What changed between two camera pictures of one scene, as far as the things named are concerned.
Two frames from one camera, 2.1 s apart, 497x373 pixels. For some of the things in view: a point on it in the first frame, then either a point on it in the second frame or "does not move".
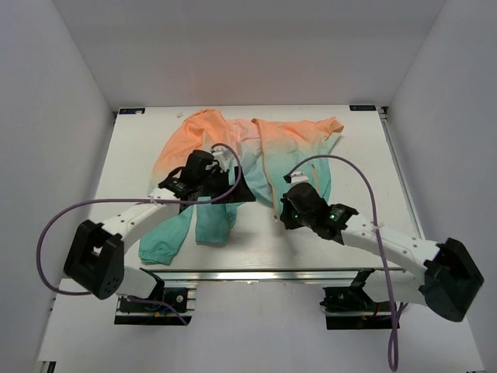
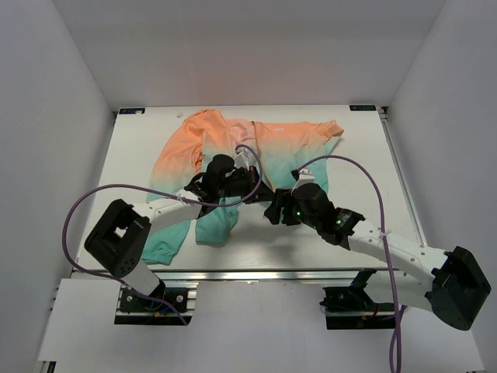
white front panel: (245, 327) does not move
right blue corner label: (362, 107) does not move
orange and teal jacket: (264, 151) does not move
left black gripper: (242, 193) to (251, 177)
